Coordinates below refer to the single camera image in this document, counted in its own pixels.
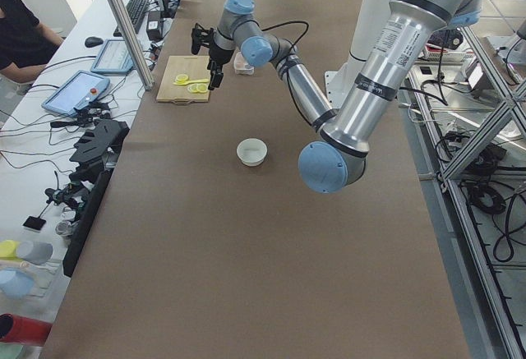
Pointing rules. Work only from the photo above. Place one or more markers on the aluminium frame post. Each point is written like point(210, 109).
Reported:
point(124, 23)

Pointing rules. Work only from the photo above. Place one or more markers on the far teach pendant tablet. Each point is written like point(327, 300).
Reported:
point(113, 59)

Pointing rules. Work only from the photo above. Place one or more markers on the red cylinder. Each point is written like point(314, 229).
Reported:
point(23, 330)

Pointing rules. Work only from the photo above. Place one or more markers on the light blue cup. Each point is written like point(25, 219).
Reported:
point(16, 284)

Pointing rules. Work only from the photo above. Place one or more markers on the lemon slice on knife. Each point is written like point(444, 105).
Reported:
point(181, 78)

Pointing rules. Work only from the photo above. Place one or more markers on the clear plastic egg box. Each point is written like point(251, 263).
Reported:
point(241, 66)

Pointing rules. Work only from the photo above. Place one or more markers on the yellow cup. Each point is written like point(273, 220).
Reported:
point(8, 249)

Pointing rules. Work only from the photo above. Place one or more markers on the wooden cutting board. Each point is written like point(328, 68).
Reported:
point(196, 68)

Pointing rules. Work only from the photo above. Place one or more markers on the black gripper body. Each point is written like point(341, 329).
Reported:
point(216, 52)

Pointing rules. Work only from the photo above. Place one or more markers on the black keyboard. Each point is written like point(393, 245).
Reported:
point(136, 10)

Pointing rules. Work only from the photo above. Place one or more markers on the white bowl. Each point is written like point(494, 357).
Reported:
point(252, 152)

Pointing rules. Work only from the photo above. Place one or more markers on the black power adapter box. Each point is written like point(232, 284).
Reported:
point(155, 25)

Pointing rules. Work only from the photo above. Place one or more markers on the black computer mouse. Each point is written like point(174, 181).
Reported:
point(92, 41)

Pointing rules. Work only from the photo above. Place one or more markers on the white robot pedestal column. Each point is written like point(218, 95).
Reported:
point(357, 47)

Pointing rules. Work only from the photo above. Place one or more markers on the black tool rack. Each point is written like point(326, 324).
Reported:
point(90, 149)

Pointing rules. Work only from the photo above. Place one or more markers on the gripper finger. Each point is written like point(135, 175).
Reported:
point(213, 80)
point(220, 76)

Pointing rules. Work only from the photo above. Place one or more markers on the small black square device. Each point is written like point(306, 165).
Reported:
point(34, 223)

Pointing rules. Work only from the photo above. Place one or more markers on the yellow plastic knife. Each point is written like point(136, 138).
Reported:
point(192, 82)

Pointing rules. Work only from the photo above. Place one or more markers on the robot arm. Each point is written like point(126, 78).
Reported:
point(400, 30)

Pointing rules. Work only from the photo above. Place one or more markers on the teach pendant tablet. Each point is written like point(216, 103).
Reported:
point(113, 59)
point(76, 93)

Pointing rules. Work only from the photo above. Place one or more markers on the person in black shirt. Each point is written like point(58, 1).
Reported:
point(27, 44)

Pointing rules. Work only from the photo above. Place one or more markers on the grey cup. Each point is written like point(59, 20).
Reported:
point(37, 253)

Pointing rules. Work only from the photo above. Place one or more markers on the near teach pendant tablet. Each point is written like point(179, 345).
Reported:
point(76, 93)

